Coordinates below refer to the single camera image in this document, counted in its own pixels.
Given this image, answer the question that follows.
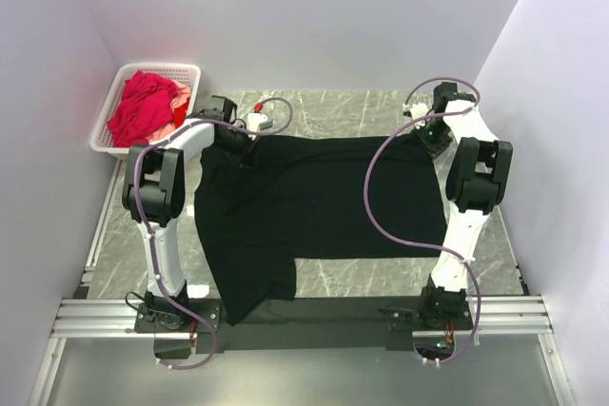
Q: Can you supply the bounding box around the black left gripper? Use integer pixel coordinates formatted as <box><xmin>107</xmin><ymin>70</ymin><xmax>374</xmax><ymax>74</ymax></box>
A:
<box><xmin>216</xmin><ymin>126</ymin><xmax>262</xmax><ymax>169</ymax></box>

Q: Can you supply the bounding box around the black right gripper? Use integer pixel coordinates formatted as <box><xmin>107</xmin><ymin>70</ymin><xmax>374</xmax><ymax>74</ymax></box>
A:
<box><xmin>411</xmin><ymin>118</ymin><xmax>452</xmax><ymax>163</ymax></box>

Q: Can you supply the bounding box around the black t shirt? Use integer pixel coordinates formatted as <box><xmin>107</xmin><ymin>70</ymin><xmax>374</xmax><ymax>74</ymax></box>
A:
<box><xmin>194</xmin><ymin>134</ymin><xmax>447</xmax><ymax>324</ymax></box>

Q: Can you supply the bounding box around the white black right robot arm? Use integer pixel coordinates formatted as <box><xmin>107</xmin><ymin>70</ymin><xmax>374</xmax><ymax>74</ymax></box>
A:
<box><xmin>410</xmin><ymin>81</ymin><xmax>514</xmax><ymax>329</ymax></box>

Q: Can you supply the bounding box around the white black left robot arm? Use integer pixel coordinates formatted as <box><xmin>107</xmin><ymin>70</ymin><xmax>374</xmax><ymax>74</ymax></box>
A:
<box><xmin>122</xmin><ymin>96</ymin><xmax>273</xmax><ymax>332</ymax></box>

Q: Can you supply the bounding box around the orange red t shirt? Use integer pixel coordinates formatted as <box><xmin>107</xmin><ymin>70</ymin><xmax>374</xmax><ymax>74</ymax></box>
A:
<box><xmin>172</xmin><ymin>97</ymin><xmax>190</xmax><ymax>128</ymax></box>

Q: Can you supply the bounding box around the white plastic laundry basket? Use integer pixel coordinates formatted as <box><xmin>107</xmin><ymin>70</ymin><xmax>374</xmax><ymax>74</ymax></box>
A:
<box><xmin>89</xmin><ymin>62</ymin><xmax>202</xmax><ymax>160</ymax></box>

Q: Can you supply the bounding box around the black base crossbar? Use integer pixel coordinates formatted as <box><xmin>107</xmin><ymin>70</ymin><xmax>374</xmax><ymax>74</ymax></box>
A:
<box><xmin>131</xmin><ymin>293</ymin><xmax>480</xmax><ymax>359</ymax></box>

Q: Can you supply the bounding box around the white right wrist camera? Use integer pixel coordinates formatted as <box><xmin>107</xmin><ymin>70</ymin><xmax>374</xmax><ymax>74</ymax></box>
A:
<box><xmin>403</xmin><ymin>103</ymin><xmax>433</xmax><ymax>129</ymax></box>

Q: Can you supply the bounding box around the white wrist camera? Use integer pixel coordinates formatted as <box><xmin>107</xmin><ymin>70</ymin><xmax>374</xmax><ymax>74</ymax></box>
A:
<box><xmin>245</xmin><ymin>103</ymin><xmax>273</xmax><ymax>134</ymax></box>
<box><xmin>403</xmin><ymin>103</ymin><xmax>433</xmax><ymax>129</ymax></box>

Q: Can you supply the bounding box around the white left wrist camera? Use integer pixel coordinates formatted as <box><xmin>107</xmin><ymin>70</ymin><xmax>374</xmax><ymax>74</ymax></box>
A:
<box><xmin>245</xmin><ymin>103</ymin><xmax>273</xmax><ymax>134</ymax></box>

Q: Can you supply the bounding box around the aluminium frame rail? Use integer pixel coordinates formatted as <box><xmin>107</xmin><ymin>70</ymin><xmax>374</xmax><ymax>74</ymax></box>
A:
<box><xmin>31</xmin><ymin>163</ymin><xmax>575</xmax><ymax>405</ymax></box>

